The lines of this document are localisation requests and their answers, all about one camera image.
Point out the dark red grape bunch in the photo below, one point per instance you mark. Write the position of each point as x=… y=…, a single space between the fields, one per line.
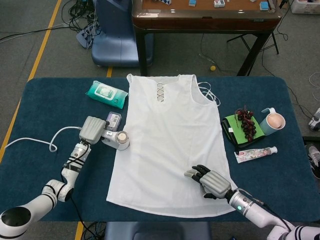
x=247 y=125

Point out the clear box purple contents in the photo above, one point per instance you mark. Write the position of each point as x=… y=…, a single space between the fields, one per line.
x=115 y=120

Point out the white sleeveless top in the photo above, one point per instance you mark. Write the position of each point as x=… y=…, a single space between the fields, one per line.
x=172 y=120

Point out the small yellow ball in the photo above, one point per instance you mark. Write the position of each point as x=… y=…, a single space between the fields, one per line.
x=212 y=68

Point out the green cloth black trim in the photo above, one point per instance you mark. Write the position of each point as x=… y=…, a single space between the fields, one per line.
x=232 y=127

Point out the blue mahjong tile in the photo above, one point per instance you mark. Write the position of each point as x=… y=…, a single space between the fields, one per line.
x=263 y=5
x=192 y=2

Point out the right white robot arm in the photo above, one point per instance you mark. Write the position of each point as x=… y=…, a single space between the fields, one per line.
x=255 y=210

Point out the floral toothpaste tube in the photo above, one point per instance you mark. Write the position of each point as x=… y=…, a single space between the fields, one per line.
x=252 y=153

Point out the blue chair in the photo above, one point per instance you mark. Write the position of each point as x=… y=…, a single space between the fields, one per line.
x=115 y=37

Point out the green wet wipes pack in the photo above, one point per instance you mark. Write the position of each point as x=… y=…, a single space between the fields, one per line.
x=106 y=93

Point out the white grey floor device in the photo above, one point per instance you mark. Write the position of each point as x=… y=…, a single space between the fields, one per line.
x=315 y=121

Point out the blue mug pink inside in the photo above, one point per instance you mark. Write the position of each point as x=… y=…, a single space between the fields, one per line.
x=273 y=122

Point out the white faced mahjong tile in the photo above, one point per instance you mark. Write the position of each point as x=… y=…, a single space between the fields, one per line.
x=218 y=3

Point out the white storage box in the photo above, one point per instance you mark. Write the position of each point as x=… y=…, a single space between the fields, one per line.
x=303 y=5

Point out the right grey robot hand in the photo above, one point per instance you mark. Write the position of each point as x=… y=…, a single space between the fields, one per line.
x=215 y=183

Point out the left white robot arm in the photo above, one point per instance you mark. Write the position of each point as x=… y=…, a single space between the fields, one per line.
x=70 y=172

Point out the dark blue table cover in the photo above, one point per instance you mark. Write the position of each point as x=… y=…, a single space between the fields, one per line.
x=57 y=100

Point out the blue white snake puzzle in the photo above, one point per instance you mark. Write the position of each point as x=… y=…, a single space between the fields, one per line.
x=162 y=2

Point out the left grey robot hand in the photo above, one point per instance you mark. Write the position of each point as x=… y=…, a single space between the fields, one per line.
x=92 y=130

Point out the brown mahjong table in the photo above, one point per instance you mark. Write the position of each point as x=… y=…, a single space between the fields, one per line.
x=200 y=23

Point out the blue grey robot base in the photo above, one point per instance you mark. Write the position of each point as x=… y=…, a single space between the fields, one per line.
x=157 y=231

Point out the white handheld garment steamer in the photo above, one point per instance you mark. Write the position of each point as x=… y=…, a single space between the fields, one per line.
x=120 y=141

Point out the grey white sneaker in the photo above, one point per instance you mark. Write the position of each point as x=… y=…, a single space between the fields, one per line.
x=313 y=157

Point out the black stand legs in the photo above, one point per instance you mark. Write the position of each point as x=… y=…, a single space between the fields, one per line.
x=275 y=42

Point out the grey power strip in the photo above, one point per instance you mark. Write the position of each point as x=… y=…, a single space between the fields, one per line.
x=83 y=37

